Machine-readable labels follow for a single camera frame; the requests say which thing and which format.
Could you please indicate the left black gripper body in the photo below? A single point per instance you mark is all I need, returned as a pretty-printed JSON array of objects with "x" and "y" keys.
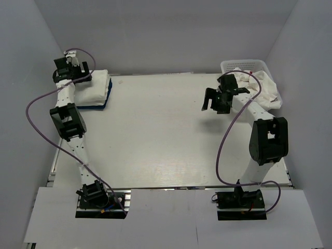
[{"x": 80, "y": 76}]

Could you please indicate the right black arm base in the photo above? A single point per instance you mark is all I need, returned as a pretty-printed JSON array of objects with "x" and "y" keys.
[{"x": 238, "y": 205}]

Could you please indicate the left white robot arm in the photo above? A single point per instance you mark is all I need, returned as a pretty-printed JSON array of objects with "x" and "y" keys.
[{"x": 71, "y": 126}]

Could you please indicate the white plastic basket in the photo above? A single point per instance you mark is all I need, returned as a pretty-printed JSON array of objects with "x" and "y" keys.
[{"x": 252, "y": 73}]

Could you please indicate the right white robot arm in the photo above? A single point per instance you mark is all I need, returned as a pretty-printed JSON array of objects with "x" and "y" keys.
[{"x": 269, "y": 136}]

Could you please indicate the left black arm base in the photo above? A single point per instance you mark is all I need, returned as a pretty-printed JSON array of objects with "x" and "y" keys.
[{"x": 108, "y": 208}]

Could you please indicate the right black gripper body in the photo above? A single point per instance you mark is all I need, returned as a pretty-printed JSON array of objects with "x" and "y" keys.
[{"x": 220, "y": 106}]

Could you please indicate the folded white t shirt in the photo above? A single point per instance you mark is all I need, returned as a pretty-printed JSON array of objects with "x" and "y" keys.
[{"x": 90, "y": 102}]

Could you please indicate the white robot print t shirt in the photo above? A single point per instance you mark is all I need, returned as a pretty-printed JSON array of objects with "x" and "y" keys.
[{"x": 99, "y": 78}]

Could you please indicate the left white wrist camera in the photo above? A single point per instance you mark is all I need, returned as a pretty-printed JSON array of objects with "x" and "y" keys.
[{"x": 71, "y": 55}]

